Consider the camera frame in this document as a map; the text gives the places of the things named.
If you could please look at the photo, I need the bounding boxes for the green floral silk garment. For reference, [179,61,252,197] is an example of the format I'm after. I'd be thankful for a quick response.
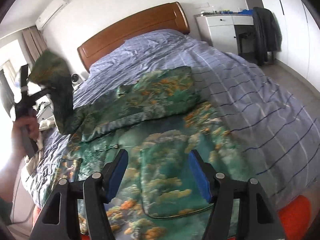
[29,51,252,239]

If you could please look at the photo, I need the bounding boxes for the left forearm green sleeve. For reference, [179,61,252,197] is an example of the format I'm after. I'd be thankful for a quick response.
[0,152,27,227]

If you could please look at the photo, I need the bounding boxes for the person's left hand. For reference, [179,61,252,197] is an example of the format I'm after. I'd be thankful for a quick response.
[11,115,39,158]

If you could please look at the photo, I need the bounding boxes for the white low cabinet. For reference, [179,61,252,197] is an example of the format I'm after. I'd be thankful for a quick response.
[36,102,53,124]

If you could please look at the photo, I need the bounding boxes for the beige curtain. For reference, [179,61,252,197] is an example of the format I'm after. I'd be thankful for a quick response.
[22,25,48,65]

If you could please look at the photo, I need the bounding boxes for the blue checked bed cover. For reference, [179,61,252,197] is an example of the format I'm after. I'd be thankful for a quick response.
[22,30,319,209]

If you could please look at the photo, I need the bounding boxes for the orange red blanket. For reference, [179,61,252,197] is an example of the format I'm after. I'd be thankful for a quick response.
[32,194,312,240]

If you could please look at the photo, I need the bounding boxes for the white desk with drawers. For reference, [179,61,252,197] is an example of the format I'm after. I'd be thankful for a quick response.
[195,14,253,55]

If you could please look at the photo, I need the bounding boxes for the dark jacket on chair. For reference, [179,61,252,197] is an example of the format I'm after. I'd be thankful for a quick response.
[252,7,282,66]

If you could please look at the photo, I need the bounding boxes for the brown wooden headboard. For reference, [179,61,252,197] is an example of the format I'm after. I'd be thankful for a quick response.
[77,2,190,72]

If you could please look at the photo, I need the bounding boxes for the white wardrobe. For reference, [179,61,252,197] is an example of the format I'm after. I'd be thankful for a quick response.
[262,0,319,89]

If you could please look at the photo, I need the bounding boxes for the white wall air conditioner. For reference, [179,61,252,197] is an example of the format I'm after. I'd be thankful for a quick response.
[35,0,69,31]

